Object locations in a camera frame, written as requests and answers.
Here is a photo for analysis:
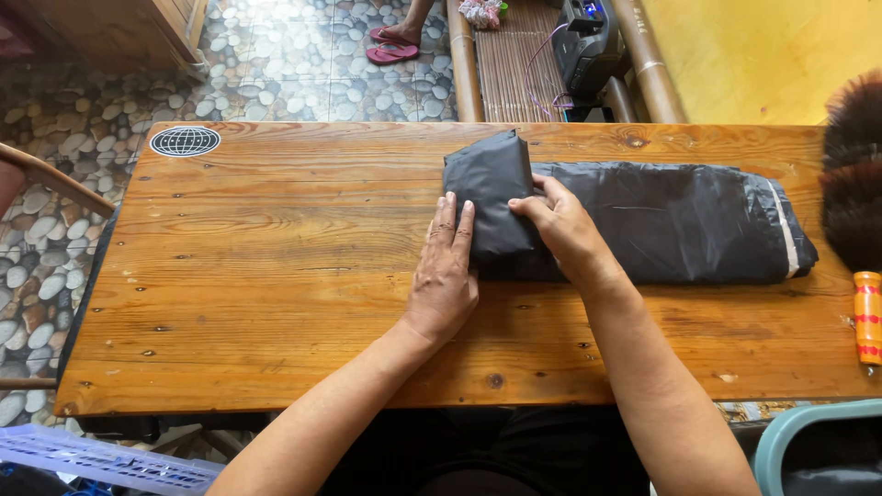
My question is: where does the person's left hand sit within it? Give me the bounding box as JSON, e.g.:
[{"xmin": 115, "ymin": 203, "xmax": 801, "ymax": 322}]
[{"xmin": 401, "ymin": 192, "xmax": 480, "ymax": 345}]

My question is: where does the person's right hand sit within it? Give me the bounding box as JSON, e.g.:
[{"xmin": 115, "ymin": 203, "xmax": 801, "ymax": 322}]
[{"xmin": 508, "ymin": 174, "xmax": 624, "ymax": 290}]

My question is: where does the black raincoat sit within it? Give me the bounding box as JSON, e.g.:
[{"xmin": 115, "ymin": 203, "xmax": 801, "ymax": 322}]
[{"xmin": 442, "ymin": 129, "xmax": 820, "ymax": 285}]

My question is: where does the flat black device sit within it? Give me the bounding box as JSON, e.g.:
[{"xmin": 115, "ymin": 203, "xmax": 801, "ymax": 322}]
[{"xmin": 563, "ymin": 105, "xmax": 617, "ymax": 124}]

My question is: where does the bamboo bench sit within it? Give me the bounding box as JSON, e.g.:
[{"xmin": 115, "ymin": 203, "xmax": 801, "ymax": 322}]
[{"xmin": 446, "ymin": 0, "xmax": 690, "ymax": 125}]

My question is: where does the person's black clothing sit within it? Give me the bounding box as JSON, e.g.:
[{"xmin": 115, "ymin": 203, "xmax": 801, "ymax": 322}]
[{"xmin": 318, "ymin": 405, "xmax": 653, "ymax": 496}]

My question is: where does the black portable radio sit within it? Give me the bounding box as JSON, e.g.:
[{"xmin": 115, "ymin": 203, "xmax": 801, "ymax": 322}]
[{"xmin": 550, "ymin": 0, "xmax": 632, "ymax": 99}]

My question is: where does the pink flip-flop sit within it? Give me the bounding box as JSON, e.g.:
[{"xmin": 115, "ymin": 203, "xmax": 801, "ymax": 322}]
[
  {"xmin": 365, "ymin": 43, "xmax": 420, "ymax": 66},
  {"xmin": 368, "ymin": 26, "xmax": 414, "ymax": 46}
]

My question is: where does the black and white globe sticker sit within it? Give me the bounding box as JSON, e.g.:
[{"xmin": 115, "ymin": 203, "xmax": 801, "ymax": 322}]
[{"xmin": 149, "ymin": 126, "xmax": 222, "ymax": 158}]

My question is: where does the teal plastic chair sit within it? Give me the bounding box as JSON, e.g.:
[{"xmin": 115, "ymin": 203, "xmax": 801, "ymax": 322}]
[{"xmin": 750, "ymin": 399, "xmax": 882, "ymax": 496}]

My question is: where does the blue plastic basket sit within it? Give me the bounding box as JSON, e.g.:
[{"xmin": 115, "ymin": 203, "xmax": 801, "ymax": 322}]
[{"xmin": 0, "ymin": 423, "xmax": 226, "ymax": 496}]

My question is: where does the wooden chair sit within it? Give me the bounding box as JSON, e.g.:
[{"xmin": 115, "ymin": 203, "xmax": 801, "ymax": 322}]
[{"xmin": 0, "ymin": 141, "xmax": 117, "ymax": 221}]

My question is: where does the wooden cabinet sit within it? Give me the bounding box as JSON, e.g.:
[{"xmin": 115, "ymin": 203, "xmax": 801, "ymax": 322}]
[{"xmin": 0, "ymin": 0, "xmax": 211, "ymax": 81}]

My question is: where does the purple cable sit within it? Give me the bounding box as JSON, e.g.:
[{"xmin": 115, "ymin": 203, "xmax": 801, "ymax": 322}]
[{"xmin": 523, "ymin": 23, "xmax": 576, "ymax": 116}]

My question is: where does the feather duster with orange handle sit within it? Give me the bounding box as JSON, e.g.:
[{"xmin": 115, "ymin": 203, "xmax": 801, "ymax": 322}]
[{"xmin": 819, "ymin": 69, "xmax": 882, "ymax": 376}]

